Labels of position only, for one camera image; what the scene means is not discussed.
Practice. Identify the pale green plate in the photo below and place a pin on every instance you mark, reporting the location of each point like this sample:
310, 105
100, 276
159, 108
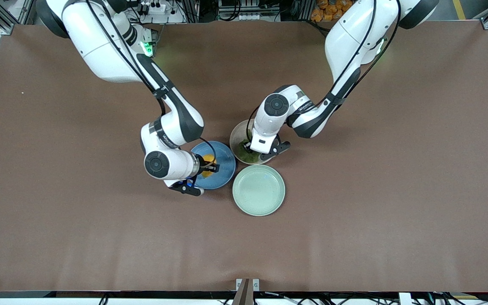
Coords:
259, 190

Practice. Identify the green lettuce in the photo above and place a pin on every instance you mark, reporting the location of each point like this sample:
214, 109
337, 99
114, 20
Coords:
248, 158

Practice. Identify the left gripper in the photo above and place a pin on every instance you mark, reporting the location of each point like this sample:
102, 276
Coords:
246, 148

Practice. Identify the beige plate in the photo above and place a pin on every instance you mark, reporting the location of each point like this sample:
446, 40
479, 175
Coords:
237, 135

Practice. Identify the yellow lemon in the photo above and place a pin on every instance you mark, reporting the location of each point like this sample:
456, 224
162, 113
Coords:
207, 159

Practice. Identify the orange snack bags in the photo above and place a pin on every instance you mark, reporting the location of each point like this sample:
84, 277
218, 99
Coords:
331, 9

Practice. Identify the metal table edge bracket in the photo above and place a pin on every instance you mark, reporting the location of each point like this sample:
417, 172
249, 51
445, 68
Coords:
247, 294

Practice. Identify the blue plate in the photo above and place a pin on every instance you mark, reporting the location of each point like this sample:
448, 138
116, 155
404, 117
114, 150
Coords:
225, 165

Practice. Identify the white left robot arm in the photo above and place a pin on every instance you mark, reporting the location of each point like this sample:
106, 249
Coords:
350, 38

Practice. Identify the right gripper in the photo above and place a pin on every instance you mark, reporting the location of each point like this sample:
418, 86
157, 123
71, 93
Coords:
205, 166

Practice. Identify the white power strip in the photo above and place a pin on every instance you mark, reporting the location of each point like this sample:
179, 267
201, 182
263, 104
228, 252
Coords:
252, 17
159, 8

